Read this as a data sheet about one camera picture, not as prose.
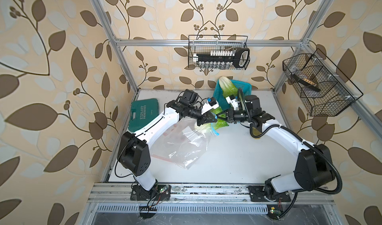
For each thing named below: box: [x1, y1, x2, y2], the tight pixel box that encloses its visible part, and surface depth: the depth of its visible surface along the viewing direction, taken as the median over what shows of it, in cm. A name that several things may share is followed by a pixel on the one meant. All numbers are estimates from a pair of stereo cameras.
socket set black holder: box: [192, 47, 251, 69], surface depth 86 cm
